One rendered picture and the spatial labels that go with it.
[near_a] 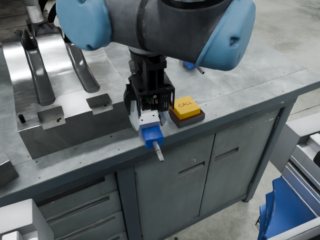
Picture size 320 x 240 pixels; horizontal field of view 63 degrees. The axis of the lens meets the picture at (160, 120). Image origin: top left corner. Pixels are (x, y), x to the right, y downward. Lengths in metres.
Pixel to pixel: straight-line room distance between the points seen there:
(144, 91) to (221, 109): 0.31
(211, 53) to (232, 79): 0.61
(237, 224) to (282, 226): 1.03
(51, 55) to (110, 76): 0.19
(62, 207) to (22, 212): 0.48
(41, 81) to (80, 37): 0.43
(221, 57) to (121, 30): 0.12
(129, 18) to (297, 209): 0.36
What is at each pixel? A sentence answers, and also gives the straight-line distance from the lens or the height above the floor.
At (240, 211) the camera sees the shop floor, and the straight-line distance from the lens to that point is 1.49.
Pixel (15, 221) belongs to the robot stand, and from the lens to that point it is 0.34.
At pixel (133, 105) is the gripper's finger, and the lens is 0.56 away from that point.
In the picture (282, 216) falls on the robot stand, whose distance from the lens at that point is 0.44.
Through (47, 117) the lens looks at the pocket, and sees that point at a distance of 0.64.
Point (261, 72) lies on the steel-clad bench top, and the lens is 0.93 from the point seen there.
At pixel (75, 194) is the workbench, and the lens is 0.78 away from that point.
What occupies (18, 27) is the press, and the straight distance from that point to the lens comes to 1.39.
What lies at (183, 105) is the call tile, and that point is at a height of 0.84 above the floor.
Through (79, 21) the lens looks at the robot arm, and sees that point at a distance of 0.32.
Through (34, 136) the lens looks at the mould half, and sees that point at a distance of 0.61.
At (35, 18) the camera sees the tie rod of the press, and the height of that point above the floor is 0.85.
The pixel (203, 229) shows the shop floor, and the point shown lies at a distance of 1.41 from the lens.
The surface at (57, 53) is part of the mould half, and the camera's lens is 0.81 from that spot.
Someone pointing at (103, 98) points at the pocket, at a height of 0.88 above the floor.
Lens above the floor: 1.26
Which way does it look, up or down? 42 degrees down
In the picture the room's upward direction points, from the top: straight up
